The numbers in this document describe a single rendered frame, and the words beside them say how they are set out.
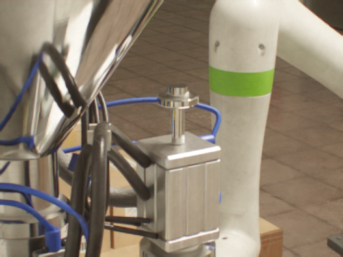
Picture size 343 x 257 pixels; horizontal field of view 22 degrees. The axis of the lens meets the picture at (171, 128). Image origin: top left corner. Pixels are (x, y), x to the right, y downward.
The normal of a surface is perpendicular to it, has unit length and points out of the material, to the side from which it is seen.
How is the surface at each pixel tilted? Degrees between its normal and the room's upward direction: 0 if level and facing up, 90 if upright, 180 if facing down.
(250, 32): 91
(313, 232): 0
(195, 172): 90
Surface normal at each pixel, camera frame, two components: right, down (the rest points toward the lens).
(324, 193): 0.00, -0.96
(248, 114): 0.23, 0.40
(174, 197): 0.52, 0.25
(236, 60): -0.22, 0.33
